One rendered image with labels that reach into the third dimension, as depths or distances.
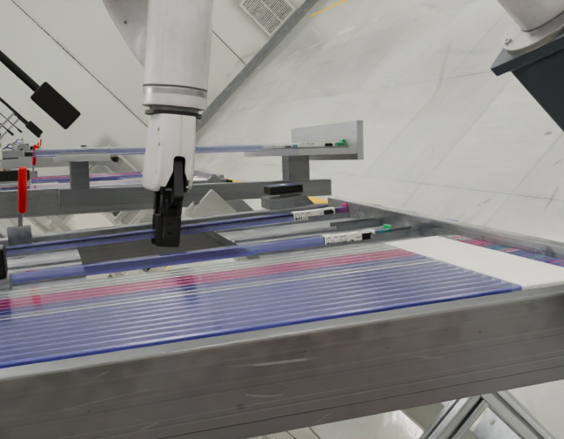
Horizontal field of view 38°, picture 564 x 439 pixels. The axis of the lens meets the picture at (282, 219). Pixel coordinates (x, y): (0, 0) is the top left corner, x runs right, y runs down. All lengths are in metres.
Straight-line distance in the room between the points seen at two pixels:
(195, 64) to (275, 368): 0.61
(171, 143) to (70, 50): 7.59
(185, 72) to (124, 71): 7.58
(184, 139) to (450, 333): 0.57
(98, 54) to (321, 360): 8.16
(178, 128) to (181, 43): 0.11
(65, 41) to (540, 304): 8.16
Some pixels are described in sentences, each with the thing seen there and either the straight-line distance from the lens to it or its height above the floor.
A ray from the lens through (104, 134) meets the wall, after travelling 8.58.
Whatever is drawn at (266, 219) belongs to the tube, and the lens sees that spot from 1.11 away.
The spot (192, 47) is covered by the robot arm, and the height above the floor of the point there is 1.04.
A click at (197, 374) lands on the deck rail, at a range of 0.50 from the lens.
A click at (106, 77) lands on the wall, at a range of 8.61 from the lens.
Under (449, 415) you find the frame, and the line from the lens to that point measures 1.42.
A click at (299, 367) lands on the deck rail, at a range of 0.52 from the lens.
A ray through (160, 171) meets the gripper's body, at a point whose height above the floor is 0.96.
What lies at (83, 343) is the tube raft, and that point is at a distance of 0.54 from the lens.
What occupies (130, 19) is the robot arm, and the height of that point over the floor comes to 1.12.
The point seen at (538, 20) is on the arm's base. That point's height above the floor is 0.72.
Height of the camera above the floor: 1.09
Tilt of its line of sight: 16 degrees down
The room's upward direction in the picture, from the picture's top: 47 degrees counter-clockwise
